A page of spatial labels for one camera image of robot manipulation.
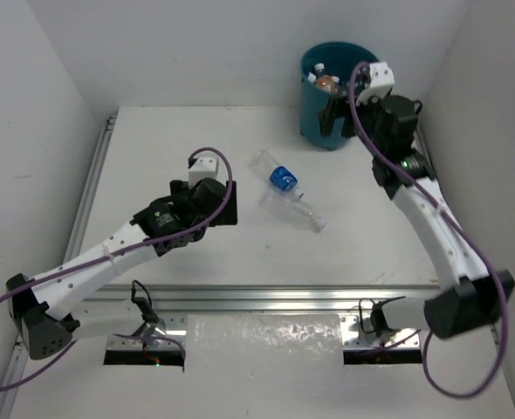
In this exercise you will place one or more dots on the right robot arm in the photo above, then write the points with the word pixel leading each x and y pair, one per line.
pixel 470 296

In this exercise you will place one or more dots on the clear bottle diagonal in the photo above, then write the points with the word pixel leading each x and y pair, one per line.
pixel 295 213

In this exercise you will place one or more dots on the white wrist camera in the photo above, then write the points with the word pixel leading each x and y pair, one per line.
pixel 377 80
pixel 202 167

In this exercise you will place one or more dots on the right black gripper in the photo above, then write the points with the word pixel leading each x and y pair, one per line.
pixel 337 106

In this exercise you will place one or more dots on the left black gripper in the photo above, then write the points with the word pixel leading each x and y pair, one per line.
pixel 230 203

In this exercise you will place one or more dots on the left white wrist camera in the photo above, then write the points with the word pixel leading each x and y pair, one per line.
pixel 202 167

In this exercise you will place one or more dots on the aluminium frame rail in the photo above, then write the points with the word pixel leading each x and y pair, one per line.
pixel 259 306

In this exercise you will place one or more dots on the blue label bottle back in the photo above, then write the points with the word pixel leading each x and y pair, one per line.
pixel 275 175

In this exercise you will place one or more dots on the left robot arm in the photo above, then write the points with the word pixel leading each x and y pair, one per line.
pixel 47 309

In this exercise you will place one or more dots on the teal plastic bin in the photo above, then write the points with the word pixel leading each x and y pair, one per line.
pixel 339 58

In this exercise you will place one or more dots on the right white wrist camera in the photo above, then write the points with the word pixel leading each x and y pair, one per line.
pixel 377 80

